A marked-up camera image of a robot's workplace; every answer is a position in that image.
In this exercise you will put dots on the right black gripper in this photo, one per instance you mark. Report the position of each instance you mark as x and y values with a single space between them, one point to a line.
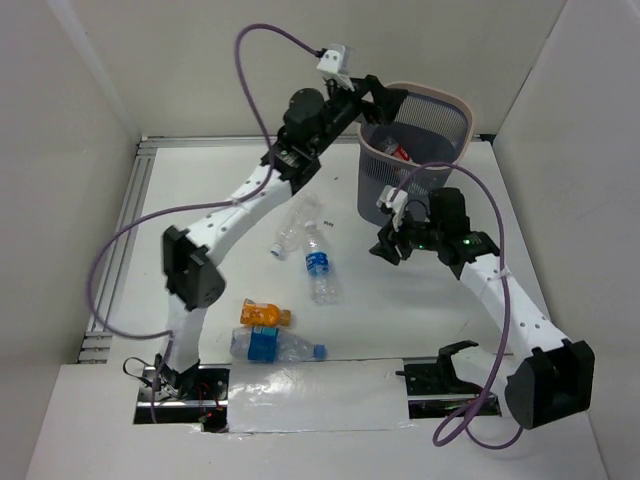
385 247

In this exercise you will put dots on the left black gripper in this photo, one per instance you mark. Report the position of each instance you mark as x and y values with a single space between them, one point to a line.
370 98

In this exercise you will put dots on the red label water bottle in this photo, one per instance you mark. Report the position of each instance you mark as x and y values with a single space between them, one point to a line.
391 147

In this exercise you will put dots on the blue label water bottle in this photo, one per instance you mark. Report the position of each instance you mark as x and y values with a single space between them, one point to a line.
324 288

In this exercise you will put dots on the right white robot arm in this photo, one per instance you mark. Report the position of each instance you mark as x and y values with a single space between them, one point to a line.
553 377

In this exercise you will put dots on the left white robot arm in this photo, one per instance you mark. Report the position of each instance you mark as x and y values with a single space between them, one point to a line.
191 257

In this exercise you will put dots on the grey mesh waste bin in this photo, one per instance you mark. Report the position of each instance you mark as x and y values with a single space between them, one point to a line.
432 126

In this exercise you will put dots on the clear unlabelled plastic bottle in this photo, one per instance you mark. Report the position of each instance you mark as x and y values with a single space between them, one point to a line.
305 208

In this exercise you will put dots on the small orange juice bottle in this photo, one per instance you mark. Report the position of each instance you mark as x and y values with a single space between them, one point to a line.
256 314

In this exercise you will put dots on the crushed bottle blue label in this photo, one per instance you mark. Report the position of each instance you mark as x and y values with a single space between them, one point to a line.
273 345

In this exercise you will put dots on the silver tape sheet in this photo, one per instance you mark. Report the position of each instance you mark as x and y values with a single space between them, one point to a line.
329 396

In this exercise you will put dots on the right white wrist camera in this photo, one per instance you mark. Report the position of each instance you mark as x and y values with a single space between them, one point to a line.
392 202

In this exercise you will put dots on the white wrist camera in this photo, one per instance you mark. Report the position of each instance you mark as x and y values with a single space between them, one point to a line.
392 202
333 65

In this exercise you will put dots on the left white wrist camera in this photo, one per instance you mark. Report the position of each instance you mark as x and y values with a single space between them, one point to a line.
333 65

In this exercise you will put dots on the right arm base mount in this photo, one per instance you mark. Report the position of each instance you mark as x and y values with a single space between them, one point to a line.
430 395

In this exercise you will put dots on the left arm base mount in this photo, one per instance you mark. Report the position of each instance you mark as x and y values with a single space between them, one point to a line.
204 404

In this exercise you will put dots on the aluminium frame rail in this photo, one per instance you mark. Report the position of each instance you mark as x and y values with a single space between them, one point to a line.
384 311

